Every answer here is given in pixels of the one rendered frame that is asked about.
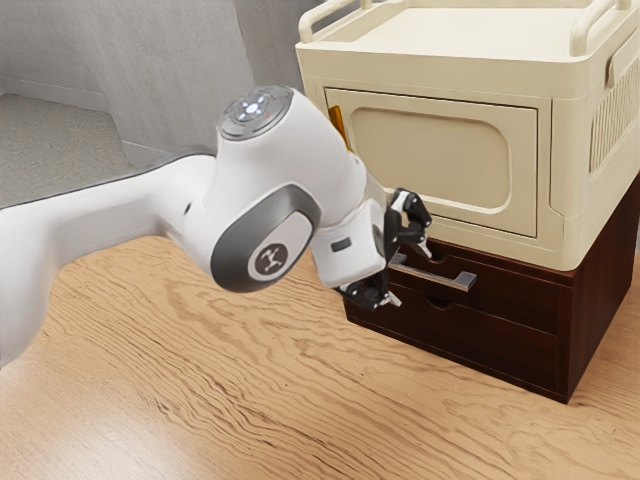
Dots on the cream box with lid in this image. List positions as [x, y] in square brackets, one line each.
[450, 130]

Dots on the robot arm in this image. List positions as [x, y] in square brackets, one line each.
[150, 200]

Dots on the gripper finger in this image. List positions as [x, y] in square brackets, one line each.
[414, 216]
[371, 294]

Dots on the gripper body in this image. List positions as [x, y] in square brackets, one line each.
[390, 245]

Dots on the dark brown drawer cabinet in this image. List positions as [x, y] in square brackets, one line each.
[500, 320]

